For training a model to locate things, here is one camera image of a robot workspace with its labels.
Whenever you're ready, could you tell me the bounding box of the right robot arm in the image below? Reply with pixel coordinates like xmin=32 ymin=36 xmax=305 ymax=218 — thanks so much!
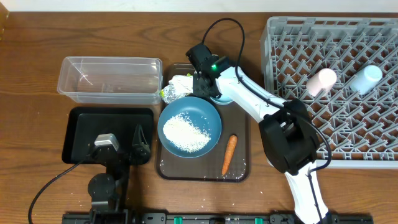
xmin=188 ymin=54 xmax=331 ymax=223

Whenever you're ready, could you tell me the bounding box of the pile of white rice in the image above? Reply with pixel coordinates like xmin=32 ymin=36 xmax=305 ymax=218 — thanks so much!
xmin=162 ymin=113 xmax=211 ymax=153

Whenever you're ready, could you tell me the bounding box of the crumpled foil wrapper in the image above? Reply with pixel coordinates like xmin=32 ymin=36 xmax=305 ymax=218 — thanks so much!
xmin=160 ymin=73 xmax=193 ymax=104

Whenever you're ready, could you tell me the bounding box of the black plastic tray bin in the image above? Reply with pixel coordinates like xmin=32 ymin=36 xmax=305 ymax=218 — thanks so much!
xmin=62 ymin=106 xmax=154 ymax=164

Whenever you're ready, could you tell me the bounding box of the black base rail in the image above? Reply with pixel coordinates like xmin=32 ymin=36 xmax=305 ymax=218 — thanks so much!
xmin=61 ymin=212 xmax=374 ymax=224

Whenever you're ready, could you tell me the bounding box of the grey dishwasher rack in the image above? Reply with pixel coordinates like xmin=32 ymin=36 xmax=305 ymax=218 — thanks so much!
xmin=261 ymin=17 xmax=397 ymax=169

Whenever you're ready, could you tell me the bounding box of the orange carrot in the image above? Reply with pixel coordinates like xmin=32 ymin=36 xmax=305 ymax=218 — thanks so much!
xmin=221 ymin=134 xmax=238 ymax=175

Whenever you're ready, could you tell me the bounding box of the clear plastic bin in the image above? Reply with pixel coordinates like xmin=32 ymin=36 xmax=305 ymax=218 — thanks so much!
xmin=57 ymin=56 xmax=163 ymax=105

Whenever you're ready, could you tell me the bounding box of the light blue cup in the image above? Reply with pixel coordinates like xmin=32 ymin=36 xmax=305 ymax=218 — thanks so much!
xmin=349 ymin=65 xmax=382 ymax=95

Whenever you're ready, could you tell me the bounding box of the dark blue plate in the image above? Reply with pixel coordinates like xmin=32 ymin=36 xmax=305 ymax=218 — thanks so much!
xmin=158 ymin=96 xmax=222 ymax=158

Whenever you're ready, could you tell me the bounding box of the brown serving tray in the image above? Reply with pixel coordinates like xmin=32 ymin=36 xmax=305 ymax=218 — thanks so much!
xmin=155 ymin=63 xmax=251 ymax=183

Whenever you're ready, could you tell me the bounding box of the light blue bowl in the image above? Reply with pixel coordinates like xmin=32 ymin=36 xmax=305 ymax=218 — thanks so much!
xmin=210 ymin=96 xmax=233 ymax=105

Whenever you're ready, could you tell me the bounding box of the pink white cup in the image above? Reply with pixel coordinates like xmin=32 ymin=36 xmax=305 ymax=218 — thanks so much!
xmin=306 ymin=68 xmax=337 ymax=96

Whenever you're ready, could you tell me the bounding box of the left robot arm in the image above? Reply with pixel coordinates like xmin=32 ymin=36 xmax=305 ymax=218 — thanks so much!
xmin=88 ymin=124 xmax=151 ymax=223

